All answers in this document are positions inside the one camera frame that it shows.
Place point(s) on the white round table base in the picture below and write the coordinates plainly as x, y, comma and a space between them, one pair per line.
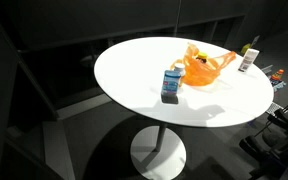
164, 160

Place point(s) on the white card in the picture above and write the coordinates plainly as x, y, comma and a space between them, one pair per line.
255, 40

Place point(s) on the grey table post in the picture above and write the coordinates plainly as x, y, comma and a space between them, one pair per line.
160, 136

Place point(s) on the blue white labelled container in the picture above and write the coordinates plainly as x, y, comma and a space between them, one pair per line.
170, 83

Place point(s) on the orange capped bottle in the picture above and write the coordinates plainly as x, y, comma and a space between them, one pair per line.
277, 75

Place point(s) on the black equipment stand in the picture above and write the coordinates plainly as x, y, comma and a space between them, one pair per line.
277, 146

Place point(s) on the dark bottle yellow cap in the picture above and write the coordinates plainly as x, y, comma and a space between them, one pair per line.
202, 56

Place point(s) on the yellow object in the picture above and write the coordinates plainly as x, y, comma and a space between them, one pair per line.
246, 49

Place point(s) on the grey flat item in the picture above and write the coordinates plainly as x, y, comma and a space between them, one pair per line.
267, 69

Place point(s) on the orange plastic bag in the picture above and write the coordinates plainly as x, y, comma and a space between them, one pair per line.
200, 75

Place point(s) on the blue printed packet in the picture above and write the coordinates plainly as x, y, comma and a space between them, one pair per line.
279, 85

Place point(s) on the perforated metal plate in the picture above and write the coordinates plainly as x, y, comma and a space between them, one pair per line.
274, 107

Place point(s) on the tall white container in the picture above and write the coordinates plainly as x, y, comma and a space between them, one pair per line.
249, 60

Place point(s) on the round white table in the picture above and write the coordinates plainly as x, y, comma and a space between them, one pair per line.
67, 66

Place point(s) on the small white capped bottle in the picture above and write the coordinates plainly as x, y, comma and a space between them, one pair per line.
179, 67

